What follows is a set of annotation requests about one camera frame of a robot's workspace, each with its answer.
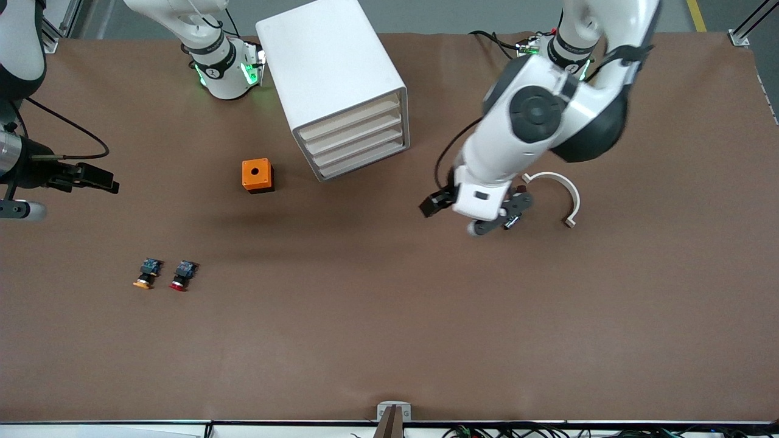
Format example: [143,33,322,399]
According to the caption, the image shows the white plastic drawer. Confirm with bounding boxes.
[297,94,402,142]
[310,123,405,167]
[316,137,407,181]
[303,109,403,154]

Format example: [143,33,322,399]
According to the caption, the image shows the red push button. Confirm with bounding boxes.
[169,260,199,293]

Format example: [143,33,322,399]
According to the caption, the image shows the orange push button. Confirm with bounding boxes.
[133,258,165,290]

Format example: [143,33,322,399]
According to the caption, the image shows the white drawer cabinet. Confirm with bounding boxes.
[254,0,410,183]

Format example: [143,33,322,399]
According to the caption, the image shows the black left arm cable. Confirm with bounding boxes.
[433,116,486,190]

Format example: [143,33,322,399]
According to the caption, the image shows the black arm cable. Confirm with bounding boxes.
[24,97,111,161]
[433,116,486,190]

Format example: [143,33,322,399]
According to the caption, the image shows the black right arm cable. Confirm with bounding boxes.
[24,97,111,161]

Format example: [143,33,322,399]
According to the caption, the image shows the white curved plastic bracket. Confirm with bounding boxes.
[521,172,581,229]

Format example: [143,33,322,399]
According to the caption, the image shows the orange button enclosure box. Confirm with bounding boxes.
[242,158,275,194]

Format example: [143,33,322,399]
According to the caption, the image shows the black base cable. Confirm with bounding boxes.
[469,29,524,59]

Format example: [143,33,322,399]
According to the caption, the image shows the white bracket at table edge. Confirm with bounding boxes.
[372,401,413,438]

